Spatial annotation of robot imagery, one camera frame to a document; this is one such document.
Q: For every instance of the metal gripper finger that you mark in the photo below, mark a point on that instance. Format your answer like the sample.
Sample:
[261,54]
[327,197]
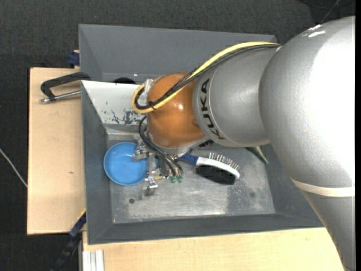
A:
[138,152]
[150,184]

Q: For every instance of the blue bowl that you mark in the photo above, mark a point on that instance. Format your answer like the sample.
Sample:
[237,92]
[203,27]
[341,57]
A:
[122,165]

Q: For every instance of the grey metal bin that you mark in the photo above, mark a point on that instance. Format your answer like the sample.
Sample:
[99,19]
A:
[180,202]

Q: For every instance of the white and blue hairbrush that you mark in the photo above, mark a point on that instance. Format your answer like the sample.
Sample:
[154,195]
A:
[217,164]

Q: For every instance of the black round object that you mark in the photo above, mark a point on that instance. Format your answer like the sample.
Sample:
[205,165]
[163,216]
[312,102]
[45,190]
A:
[124,80]

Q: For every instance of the pale wood board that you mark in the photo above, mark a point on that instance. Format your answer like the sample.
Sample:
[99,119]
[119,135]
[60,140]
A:
[53,157]

